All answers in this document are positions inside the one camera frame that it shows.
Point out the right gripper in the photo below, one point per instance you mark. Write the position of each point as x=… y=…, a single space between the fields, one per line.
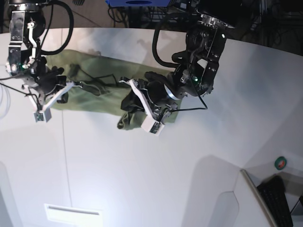
x=50 y=82

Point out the grey monitor edge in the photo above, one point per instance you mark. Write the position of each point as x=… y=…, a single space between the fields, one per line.
x=261 y=204

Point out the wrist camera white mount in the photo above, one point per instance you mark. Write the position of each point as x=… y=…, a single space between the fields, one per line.
x=152 y=121
x=42 y=109

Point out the black keyboard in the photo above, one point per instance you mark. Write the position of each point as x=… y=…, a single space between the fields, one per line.
x=272 y=192

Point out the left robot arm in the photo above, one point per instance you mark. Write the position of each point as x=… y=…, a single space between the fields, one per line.
x=193 y=69

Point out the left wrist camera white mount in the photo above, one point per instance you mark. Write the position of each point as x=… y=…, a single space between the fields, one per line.
x=152 y=121

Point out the blue box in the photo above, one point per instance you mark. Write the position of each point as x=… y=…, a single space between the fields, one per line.
x=138 y=3

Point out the green tape roll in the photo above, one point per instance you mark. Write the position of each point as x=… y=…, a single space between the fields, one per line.
x=280 y=163

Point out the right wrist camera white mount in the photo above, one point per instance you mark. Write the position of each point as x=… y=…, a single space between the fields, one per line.
x=42 y=109

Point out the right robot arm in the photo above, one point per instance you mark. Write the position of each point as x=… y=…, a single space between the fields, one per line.
x=26 y=57

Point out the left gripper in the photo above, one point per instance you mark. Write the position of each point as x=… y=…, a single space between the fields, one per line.
x=162 y=92

